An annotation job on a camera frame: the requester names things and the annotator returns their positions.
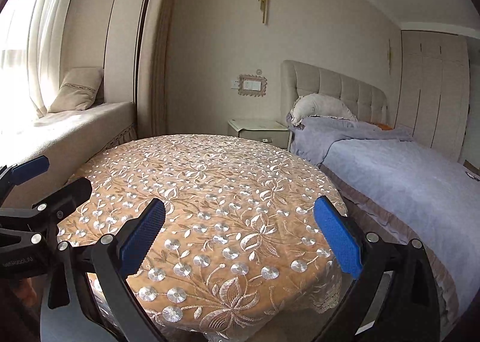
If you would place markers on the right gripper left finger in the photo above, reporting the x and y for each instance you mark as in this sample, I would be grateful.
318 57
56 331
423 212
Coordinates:
87 297

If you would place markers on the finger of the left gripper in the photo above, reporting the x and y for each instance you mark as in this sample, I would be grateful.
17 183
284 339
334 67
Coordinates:
62 203
26 171

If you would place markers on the beige window seat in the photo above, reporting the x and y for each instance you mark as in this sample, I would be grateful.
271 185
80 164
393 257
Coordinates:
68 139

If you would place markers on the beige cushion on window seat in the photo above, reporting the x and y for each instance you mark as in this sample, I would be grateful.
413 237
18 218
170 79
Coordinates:
78 90

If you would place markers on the lavender bedspread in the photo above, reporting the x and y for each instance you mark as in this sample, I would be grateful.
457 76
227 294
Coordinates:
406 191

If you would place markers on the white sheer curtain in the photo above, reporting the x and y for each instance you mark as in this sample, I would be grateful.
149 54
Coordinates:
31 39

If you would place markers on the white wardrobe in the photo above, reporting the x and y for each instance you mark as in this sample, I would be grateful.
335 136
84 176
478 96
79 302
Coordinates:
434 90

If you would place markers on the beige tufted headboard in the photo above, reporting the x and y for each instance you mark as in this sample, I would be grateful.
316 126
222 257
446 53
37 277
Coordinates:
365 101

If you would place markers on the white bedside table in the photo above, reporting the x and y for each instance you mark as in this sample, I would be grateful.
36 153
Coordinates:
266 131

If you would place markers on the white ruffled pillow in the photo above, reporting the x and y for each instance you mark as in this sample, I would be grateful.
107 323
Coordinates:
319 105

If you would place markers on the framed wall switch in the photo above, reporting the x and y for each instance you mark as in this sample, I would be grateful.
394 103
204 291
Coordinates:
253 85

